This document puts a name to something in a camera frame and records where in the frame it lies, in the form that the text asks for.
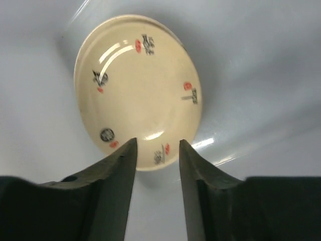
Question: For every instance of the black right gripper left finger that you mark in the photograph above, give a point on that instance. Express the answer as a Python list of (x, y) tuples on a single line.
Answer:
[(92, 204)]

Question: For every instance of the white plastic bin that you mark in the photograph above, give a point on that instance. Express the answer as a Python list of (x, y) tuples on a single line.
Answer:
[(258, 61)]

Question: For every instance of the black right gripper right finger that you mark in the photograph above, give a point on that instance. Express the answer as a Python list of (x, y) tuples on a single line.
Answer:
[(219, 206)]

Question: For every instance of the cream plate with red marks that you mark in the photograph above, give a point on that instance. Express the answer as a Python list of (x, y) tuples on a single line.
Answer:
[(133, 78)]

